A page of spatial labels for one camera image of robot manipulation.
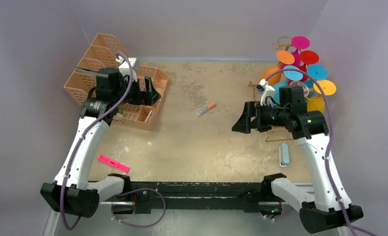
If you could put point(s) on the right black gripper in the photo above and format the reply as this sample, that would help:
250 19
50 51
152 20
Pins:
252 115

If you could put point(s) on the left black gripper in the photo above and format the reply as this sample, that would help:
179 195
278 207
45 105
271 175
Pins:
147 98

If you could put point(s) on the blue wine glass front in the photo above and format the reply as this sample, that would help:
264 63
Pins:
291 76

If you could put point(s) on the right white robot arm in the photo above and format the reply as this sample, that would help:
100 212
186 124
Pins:
329 206

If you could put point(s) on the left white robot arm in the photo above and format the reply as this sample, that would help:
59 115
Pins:
70 192

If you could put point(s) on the orange wine glass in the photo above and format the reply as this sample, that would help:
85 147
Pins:
283 57

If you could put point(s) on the red wine glass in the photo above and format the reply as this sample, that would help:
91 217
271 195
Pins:
308 58

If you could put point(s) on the yellow wine glass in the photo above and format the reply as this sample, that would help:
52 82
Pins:
315 101

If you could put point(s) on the magenta wine glass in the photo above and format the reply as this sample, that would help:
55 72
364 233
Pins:
296 45

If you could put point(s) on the grey orange highlighter marker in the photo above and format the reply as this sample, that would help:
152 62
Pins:
206 109

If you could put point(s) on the orange plastic file organizer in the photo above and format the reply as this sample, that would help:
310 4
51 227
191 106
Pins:
98 93

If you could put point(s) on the grey folder in organizer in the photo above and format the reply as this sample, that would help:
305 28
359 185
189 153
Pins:
84 70

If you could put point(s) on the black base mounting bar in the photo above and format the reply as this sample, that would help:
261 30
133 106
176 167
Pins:
249 197

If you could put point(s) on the pink plastic clip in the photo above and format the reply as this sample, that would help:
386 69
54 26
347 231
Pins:
113 163

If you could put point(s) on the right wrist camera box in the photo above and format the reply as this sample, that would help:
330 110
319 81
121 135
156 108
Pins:
266 90

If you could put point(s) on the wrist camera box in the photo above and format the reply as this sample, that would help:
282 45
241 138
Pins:
128 66
266 90

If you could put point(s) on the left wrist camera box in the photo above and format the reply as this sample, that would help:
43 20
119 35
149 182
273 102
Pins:
128 66

